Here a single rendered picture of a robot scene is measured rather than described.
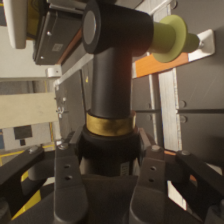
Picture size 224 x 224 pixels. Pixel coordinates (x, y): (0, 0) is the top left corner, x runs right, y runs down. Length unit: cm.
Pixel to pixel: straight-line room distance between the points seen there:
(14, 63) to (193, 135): 449
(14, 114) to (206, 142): 442
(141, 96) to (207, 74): 11
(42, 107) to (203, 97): 442
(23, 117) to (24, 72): 112
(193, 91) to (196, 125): 4
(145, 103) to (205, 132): 10
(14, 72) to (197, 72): 443
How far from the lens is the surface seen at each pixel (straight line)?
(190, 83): 21
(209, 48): 20
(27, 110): 451
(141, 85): 27
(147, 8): 29
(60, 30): 49
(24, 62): 460
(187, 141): 23
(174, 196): 29
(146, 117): 27
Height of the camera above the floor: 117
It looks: 29 degrees down
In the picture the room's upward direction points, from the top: 98 degrees counter-clockwise
